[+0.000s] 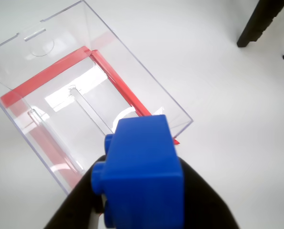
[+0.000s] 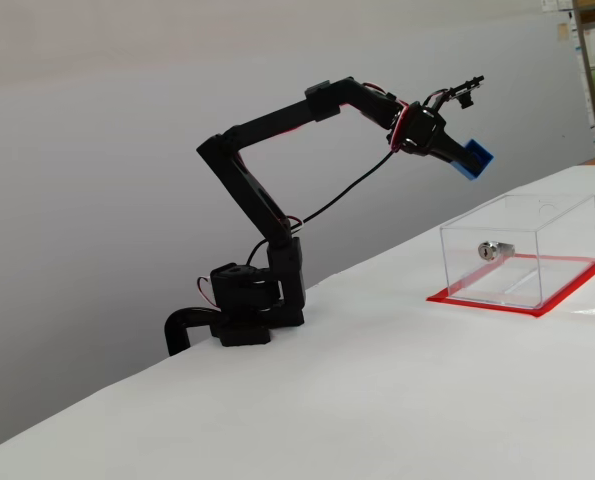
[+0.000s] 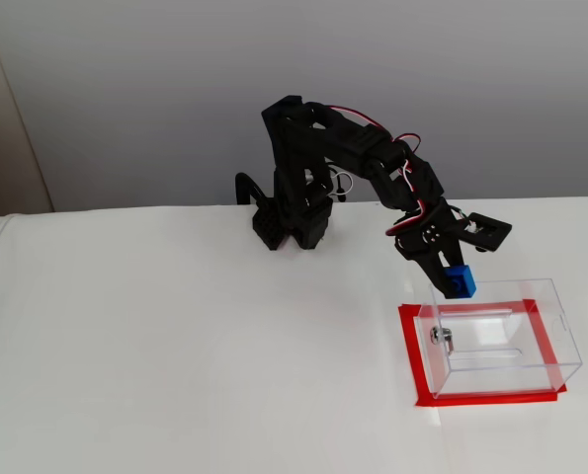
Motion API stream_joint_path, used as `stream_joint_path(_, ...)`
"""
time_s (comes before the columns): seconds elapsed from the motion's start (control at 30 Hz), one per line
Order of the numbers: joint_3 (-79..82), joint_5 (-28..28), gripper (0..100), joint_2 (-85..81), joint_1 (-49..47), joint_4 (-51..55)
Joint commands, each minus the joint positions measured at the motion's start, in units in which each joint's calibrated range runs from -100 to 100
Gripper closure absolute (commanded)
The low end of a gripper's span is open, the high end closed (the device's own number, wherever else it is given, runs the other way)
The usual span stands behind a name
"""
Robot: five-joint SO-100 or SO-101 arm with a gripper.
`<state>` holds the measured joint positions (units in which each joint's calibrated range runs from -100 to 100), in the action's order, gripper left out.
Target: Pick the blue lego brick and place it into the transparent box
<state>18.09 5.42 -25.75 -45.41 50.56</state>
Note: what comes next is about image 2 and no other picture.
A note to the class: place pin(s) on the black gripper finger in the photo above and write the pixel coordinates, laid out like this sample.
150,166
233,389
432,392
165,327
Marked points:
457,152

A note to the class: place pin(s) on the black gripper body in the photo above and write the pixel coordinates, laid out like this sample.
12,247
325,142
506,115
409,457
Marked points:
431,138

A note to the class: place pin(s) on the blue lego brick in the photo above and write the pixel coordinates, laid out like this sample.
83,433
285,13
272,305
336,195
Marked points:
482,152

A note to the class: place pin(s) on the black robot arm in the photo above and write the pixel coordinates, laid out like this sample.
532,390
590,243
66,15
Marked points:
262,127

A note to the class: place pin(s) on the transparent plastic box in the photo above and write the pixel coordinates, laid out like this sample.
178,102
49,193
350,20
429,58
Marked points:
552,235

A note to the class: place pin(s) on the silver cylinder lock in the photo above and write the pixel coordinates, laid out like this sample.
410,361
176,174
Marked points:
492,250

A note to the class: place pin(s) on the red tape rectangle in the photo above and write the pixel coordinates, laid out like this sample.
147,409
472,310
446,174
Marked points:
482,306

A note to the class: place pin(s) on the beige paper note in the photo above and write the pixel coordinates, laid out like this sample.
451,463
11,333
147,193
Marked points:
562,31

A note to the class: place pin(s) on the white paper sheet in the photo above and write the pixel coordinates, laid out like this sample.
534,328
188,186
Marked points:
557,5

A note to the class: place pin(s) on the black table clamp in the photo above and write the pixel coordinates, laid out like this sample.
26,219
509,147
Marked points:
174,330

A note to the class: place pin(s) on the black gripper camera mount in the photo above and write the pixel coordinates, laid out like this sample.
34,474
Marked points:
464,97

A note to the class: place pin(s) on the grey metal shelf frame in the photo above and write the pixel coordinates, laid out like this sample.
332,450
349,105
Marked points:
584,60

